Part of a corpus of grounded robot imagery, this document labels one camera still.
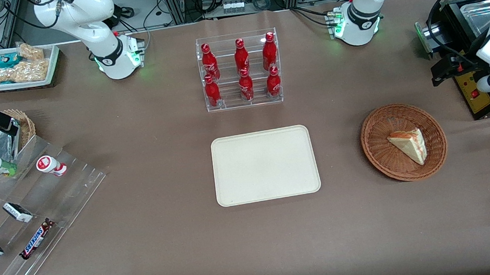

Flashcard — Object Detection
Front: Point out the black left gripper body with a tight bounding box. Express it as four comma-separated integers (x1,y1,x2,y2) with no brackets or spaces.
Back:
429,51,490,87

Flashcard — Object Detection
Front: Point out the triangular sandwich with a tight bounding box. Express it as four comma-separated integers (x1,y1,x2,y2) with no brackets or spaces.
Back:
385,126,428,169

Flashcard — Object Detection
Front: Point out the light wicker basket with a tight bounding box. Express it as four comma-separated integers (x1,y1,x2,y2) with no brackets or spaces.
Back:
0,106,42,183

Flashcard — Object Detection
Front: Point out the white snack tray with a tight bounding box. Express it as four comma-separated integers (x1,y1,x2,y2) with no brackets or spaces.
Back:
0,42,63,93

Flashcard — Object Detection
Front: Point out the brown round wicker basket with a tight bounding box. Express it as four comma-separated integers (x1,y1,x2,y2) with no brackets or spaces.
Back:
357,98,451,187

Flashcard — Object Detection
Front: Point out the cream rectangular tray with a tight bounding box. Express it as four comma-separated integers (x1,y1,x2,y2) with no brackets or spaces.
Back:
209,123,323,208

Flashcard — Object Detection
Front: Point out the black machine yellow panel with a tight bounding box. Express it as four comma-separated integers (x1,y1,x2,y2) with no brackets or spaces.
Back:
412,0,490,126

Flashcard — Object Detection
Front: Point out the large rice crisp bag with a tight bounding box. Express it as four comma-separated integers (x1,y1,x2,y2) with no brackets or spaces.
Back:
0,58,52,85

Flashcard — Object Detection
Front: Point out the teal snack packet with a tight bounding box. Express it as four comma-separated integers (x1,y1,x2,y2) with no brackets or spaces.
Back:
0,52,22,69

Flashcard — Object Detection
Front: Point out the red strawberry yogurt bottle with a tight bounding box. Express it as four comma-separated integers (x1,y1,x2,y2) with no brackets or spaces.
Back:
35,153,69,179

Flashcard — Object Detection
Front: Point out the small rice crisp bag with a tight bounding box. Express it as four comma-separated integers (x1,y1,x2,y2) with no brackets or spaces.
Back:
17,40,45,63

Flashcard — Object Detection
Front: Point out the clear acrylic stepped display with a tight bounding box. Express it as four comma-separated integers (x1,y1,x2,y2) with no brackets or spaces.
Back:
0,127,121,275

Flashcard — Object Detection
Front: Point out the snickers bar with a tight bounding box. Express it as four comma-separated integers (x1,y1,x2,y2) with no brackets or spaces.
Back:
16,217,59,261

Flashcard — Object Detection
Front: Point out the red cola bottle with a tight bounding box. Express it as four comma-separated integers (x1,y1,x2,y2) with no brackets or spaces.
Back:
264,65,283,99
233,38,251,75
260,31,280,71
203,73,223,109
200,42,221,81
237,67,256,102

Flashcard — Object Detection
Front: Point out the clear acrylic bottle rack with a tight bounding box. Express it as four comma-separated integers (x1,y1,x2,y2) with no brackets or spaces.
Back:
195,27,285,114

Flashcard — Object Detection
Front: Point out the white power strip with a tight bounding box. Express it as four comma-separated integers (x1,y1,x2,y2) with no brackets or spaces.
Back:
222,0,246,15

